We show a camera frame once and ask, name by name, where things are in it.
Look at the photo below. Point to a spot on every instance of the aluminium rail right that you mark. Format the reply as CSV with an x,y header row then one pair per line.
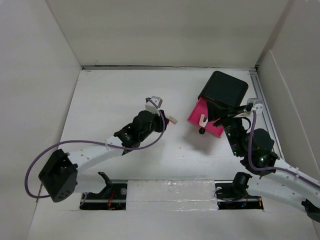
x,y
264,119

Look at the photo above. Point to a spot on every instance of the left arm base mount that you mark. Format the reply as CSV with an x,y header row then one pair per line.
x,y
112,197

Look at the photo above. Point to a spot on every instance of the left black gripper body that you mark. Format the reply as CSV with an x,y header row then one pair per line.
x,y
157,124

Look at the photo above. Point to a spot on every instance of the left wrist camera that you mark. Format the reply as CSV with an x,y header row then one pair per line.
x,y
153,104

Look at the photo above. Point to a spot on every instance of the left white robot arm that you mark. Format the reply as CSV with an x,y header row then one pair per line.
x,y
60,175

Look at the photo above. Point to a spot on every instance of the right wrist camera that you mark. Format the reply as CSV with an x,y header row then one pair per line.
x,y
254,104

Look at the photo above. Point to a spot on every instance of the beige clip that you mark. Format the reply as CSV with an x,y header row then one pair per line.
x,y
203,121
172,119

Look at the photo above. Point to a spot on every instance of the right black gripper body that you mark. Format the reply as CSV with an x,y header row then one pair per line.
x,y
234,130

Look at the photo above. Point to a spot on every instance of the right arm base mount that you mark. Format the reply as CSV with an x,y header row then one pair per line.
x,y
233,195

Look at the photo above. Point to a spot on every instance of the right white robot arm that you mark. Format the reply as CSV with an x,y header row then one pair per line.
x,y
268,175

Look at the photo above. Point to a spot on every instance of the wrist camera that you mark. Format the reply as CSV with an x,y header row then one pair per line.
x,y
153,104
254,104

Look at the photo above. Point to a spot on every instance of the black drawer cabinet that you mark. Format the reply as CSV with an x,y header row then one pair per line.
x,y
224,88

